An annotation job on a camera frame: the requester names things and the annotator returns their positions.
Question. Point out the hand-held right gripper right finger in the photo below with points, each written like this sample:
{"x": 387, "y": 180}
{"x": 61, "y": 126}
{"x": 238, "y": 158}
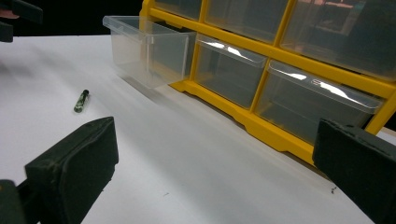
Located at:
{"x": 361, "y": 165}

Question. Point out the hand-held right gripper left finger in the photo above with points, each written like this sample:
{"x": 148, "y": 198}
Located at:
{"x": 74, "y": 165}

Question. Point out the small green glass tube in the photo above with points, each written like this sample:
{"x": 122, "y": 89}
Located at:
{"x": 81, "y": 101}

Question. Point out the clear plastic drawer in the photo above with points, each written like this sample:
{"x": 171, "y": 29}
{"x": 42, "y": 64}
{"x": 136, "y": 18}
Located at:
{"x": 229, "y": 73}
{"x": 308, "y": 105}
{"x": 180, "y": 7}
{"x": 146, "y": 53}
{"x": 342, "y": 37}
{"x": 246, "y": 18}

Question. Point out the yellow drawer cabinet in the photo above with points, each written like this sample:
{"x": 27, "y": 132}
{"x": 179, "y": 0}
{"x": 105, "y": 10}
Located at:
{"x": 280, "y": 130}

